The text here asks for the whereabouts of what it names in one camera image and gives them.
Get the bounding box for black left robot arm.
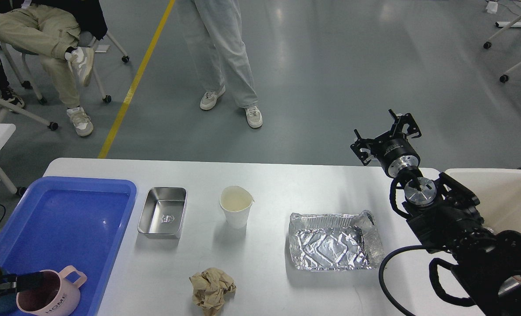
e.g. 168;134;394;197
0;267;44;313

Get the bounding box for crumpled brown paper ball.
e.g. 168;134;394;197
189;267;237;316

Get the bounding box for standing person grey jeans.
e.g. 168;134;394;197
175;0;263;129

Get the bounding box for seated person khaki trousers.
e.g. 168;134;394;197
0;0;108;137

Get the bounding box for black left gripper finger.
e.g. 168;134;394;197
0;272;44;293

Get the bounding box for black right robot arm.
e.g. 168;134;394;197
350;110;521;316

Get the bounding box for pink mug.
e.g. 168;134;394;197
15;265;87;316

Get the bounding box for stainless steel rectangular container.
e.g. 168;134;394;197
138;187;188;240

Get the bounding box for white plastic bin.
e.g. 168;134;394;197
445;168;521;233

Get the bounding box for white paper cup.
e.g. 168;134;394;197
220;185;255;229

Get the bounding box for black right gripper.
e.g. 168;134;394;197
350;109;422;178

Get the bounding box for blue plastic tray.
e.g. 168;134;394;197
0;176;137;316

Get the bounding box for white wheeled chair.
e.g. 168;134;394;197
0;31;131;131

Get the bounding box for crumpled foil in bin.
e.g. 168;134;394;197
483;226;498;235

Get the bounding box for aluminium foil tray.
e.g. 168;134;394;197
288;210;385;272

